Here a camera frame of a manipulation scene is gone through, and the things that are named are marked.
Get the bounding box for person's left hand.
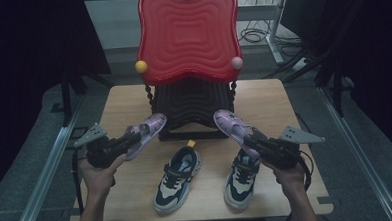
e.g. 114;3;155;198
79;153;131;201

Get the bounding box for purple sandal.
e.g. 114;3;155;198
122;112;170;162
212;106;271;162

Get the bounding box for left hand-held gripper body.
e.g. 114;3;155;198
72;121;130;170

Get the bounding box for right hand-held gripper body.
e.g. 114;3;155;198
259;124;328;172

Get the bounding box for black metal stand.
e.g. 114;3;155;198
331;59;346;118
59;67;75;128

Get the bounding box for white metal stand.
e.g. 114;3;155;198
237;0;291;66

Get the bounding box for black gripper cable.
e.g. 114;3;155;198
297;149;318;193
70;147;91;218

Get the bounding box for navy and white sneaker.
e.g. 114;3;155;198
150;139;206;216
221;147;264;211

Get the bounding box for white power strip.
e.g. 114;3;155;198
291;57;308;71

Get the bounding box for dark curtain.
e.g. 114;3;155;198
283;0;392;171
0;0;118;200

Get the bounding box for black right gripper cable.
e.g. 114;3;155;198
297;149;318;193

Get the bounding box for black floor cables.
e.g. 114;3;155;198
238;17;303;53

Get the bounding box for person's right hand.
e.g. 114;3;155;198
264;158;308;197

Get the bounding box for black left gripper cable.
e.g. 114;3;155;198
70;147;91;218

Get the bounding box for red and black shoe rack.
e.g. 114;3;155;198
132;0;247;143

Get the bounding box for aluminium rail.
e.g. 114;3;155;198
317;83;392;221
7;125;81;221

